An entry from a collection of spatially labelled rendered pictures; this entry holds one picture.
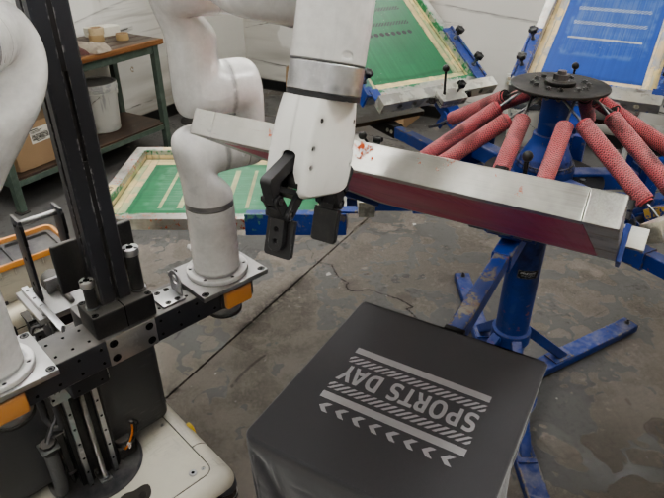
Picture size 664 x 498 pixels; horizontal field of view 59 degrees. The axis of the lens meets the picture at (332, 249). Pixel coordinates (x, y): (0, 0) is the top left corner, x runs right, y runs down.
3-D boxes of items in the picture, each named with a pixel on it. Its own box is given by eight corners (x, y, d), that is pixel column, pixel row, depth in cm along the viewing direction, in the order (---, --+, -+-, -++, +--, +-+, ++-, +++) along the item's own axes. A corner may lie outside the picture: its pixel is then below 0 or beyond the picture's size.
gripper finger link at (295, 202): (294, 157, 60) (290, 207, 62) (268, 162, 56) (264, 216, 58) (318, 162, 59) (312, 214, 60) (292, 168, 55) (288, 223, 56)
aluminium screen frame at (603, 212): (620, 230, 60) (629, 195, 60) (189, 132, 86) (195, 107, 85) (615, 261, 131) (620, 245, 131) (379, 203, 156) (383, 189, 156)
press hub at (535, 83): (534, 443, 226) (622, 96, 157) (438, 404, 243) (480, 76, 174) (555, 380, 255) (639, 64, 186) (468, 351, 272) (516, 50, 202)
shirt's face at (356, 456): (472, 546, 90) (473, 544, 90) (246, 435, 109) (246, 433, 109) (544, 363, 126) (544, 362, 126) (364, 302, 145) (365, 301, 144)
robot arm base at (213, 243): (167, 263, 124) (156, 198, 117) (216, 242, 132) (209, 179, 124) (208, 293, 115) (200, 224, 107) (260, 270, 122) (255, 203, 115)
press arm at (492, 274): (391, 476, 112) (392, 455, 108) (363, 462, 114) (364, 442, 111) (542, 214, 203) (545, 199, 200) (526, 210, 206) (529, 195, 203)
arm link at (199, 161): (173, 200, 116) (161, 121, 108) (236, 186, 121) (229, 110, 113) (189, 219, 109) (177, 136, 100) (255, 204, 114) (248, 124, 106)
